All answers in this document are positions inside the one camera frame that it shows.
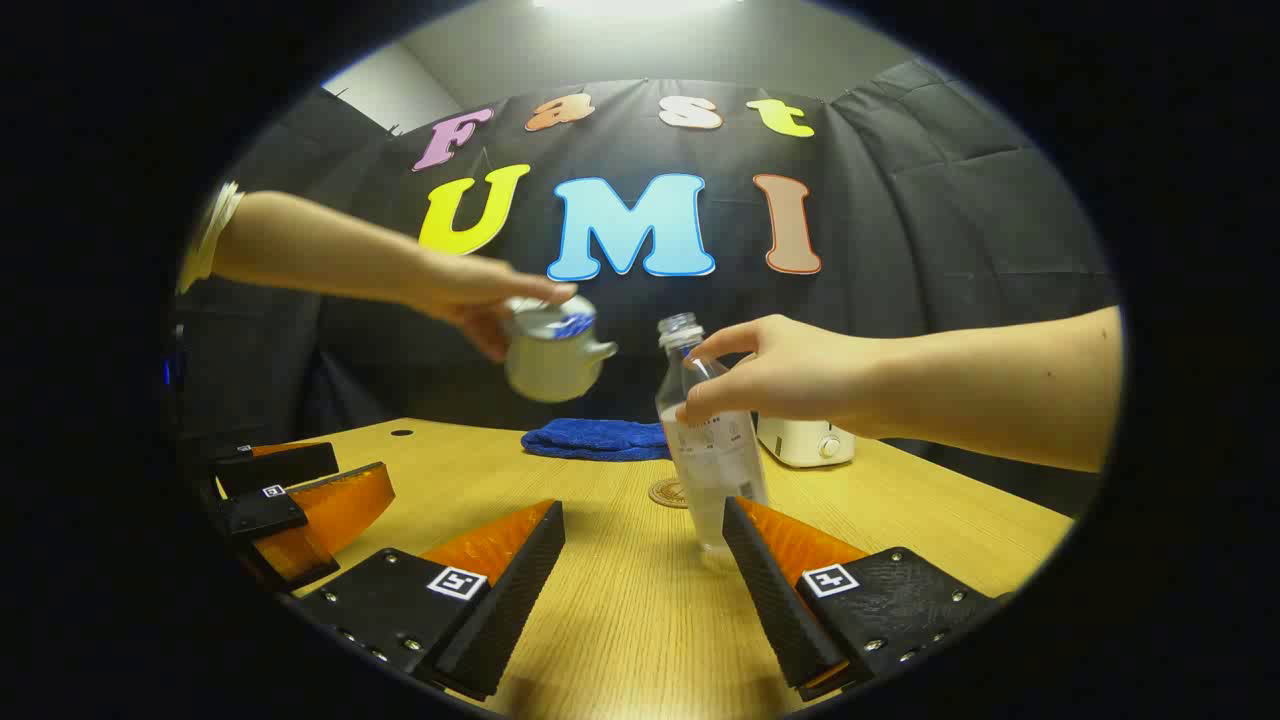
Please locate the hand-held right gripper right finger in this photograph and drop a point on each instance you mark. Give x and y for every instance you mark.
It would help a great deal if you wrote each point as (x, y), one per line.
(775, 590)

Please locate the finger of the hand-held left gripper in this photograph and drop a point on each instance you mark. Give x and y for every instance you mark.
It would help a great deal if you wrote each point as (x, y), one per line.
(280, 468)
(262, 512)

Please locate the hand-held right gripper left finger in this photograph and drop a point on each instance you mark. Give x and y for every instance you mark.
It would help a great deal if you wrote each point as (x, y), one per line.
(510, 590)

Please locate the clear plastic water bottle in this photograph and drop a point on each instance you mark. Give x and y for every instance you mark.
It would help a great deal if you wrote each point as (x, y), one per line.
(715, 470)

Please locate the round brown coaster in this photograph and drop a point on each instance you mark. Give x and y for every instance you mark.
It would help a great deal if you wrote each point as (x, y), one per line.
(668, 493)

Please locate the white teacup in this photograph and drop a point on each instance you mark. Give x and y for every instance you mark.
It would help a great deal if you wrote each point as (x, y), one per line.
(550, 370)

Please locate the white toaster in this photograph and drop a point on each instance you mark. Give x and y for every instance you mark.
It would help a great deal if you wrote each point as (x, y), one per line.
(800, 445)

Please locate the blue towel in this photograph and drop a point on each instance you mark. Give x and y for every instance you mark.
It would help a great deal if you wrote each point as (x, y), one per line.
(595, 440)

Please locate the black backdrop cloth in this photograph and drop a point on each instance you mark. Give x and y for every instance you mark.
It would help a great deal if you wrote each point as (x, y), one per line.
(930, 220)

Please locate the long ceiling light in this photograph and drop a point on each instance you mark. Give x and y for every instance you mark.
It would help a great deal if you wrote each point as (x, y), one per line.
(635, 5)

